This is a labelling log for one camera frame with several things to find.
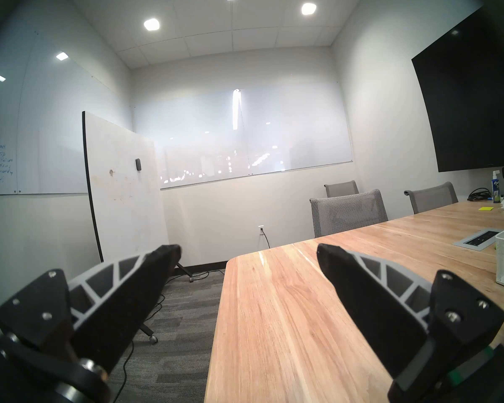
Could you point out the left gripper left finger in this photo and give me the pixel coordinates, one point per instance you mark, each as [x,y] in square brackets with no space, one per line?
[109,305]

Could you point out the silver table power outlet panel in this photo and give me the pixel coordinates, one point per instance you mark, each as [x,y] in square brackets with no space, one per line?
[462,243]

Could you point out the grey office chair with armrests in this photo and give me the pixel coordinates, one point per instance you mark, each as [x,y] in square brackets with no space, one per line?
[341,189]

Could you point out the wide glass wall whiteboard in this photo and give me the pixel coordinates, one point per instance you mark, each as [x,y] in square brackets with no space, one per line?
[277,129]

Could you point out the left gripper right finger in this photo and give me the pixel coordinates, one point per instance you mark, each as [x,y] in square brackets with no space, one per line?
[374,305]

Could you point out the grey mesh office chair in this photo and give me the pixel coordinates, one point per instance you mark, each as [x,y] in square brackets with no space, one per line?
[432,197]
[348,213]

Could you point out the rolling white whiteboard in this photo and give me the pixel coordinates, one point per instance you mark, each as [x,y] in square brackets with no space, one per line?
[122,188]

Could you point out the large black wall screen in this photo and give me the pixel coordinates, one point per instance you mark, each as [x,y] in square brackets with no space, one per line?
[470,95]

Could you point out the square ceiling light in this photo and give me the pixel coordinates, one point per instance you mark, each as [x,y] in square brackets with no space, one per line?
[151,24]
[308,9]

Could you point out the whiteboard cleaner spray bottle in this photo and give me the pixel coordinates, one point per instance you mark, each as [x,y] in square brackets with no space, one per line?
[496,190]

